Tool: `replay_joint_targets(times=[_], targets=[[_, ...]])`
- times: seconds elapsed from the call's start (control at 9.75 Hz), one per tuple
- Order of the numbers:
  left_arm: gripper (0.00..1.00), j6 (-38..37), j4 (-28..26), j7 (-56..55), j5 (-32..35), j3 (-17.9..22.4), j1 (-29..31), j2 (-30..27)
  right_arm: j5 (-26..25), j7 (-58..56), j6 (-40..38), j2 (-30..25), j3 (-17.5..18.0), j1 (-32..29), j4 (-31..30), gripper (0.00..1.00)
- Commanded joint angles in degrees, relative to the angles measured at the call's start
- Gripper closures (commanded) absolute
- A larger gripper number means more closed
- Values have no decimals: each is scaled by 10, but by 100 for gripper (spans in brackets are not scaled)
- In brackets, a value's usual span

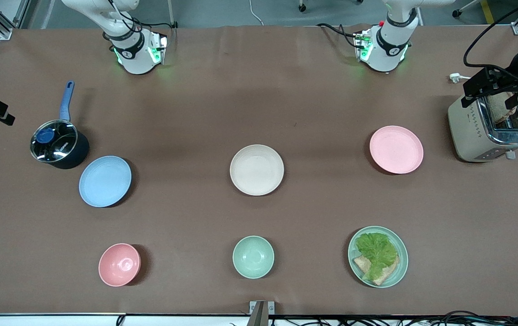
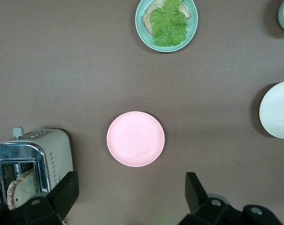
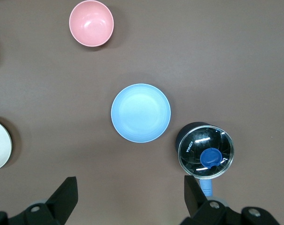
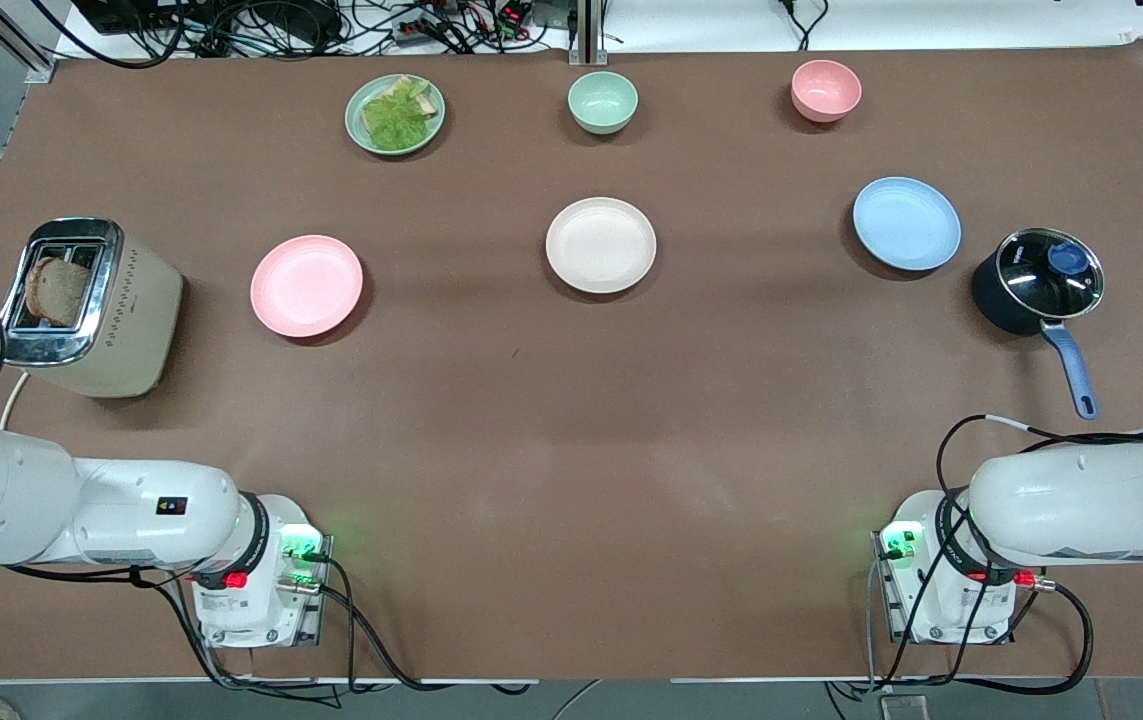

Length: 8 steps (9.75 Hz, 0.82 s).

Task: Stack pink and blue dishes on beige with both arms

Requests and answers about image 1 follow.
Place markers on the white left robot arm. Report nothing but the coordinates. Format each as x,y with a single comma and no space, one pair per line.
390,45

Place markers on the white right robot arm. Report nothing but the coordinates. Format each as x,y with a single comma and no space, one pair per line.
132,54

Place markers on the grey metal camera bracket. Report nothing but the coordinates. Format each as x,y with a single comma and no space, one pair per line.
261,312

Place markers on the wide blue bowl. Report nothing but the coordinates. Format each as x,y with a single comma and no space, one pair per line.
104,181

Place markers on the toast slice in toaster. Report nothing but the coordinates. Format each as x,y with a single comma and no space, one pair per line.
499,108

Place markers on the brown bread slice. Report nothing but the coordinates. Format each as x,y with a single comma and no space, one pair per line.
388,274

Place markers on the green lettuce leaf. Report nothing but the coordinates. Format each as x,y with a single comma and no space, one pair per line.
376,253

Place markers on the silver toaster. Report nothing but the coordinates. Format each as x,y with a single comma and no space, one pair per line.
472,131

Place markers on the glass lid with blue knob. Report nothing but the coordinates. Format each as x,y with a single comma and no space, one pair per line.
54,141

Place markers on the green plate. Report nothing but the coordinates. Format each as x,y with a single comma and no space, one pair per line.
401,267

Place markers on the small deep green bowl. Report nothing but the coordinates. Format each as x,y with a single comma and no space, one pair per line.
253,256

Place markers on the white power plug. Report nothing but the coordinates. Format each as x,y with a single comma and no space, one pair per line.
456,78

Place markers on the small deep pink bowl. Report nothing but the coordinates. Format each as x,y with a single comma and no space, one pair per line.
119,265

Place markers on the wide pink bowl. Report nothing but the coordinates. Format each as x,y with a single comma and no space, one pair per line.
396,149

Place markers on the black chair caster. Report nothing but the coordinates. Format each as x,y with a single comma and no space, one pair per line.
302,7

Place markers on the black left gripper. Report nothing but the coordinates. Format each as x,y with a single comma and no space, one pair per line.
514,73

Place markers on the wide beige bowl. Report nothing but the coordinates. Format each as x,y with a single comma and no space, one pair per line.
256,170

